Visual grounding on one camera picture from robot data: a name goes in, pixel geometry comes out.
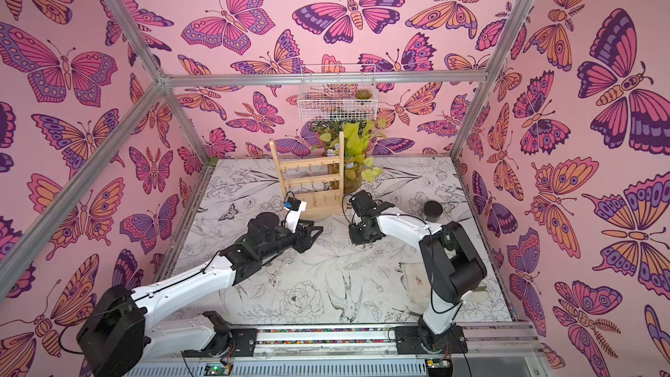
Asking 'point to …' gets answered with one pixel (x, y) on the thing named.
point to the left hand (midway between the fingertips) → (320, 225)
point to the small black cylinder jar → (433, 209)
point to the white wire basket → (338, 92)
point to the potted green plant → (358, 136)
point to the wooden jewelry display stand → (319, 181)
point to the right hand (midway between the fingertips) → (358, 235)
